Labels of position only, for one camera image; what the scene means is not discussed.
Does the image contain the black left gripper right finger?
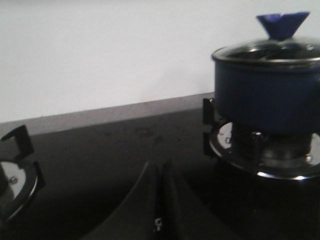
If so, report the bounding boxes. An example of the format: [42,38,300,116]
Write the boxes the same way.
[162,160,240,240]

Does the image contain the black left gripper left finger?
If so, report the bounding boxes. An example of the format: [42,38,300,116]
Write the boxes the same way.
[82,161,159,240]

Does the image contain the left burner with pot support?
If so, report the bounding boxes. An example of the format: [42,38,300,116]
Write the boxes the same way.
[0,125,45,228]

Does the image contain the burner with pot support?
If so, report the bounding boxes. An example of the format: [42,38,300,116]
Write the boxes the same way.
[0,125,45,228]
[202,98,320,181]

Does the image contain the right burner with pot support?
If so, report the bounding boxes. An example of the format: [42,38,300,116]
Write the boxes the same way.
[202,98,320,181]

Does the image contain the dark blue cooking pot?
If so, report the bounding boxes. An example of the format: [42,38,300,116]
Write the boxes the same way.
[212,57,320,135]

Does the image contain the black glass gas stove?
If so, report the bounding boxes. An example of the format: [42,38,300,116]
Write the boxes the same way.
[0,109,320,240]

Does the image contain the glass lid with blue knob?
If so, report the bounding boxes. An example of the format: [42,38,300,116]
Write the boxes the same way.
[211,11,320,68]

